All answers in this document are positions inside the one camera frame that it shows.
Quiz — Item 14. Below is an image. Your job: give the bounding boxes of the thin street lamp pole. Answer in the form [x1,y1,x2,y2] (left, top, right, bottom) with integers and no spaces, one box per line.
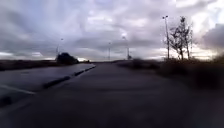
[107,41,112,62]

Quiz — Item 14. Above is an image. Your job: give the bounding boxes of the curved street lamp pole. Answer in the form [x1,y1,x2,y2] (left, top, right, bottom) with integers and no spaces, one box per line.
[55,37,64,56]
[121,35,132,61]

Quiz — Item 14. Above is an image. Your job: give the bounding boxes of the dark asphalt path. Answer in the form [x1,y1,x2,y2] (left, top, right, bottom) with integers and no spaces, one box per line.
[0,62,224,128]

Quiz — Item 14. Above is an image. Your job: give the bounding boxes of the dark clump of trees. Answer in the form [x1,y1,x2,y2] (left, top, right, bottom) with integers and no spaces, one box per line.
[55,52,80,66]

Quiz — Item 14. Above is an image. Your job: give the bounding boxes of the dark kerb strip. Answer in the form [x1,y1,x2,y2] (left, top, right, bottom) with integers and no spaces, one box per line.
[0,64,97,108]

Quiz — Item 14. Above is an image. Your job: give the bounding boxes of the tall street lamp pole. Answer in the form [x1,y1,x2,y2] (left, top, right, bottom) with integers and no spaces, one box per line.
[162,15,171,60]

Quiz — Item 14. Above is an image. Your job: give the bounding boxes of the bare tree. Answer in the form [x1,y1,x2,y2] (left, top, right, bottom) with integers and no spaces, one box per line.
[168,15,195,61]

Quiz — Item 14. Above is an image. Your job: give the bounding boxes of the grey asphalt road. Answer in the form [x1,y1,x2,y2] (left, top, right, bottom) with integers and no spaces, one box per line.
[0,63,96,107]

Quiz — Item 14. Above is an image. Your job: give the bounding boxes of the dark bushes along path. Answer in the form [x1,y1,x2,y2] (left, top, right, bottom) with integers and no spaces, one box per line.
[114,54,224,91]

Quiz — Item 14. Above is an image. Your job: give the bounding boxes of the dark verge beyond road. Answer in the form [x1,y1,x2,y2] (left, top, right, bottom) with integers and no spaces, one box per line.
[0,59,58,72]

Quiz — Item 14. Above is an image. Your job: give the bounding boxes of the white painted line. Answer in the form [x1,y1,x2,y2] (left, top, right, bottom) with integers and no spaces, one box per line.
[0,84,36,96]

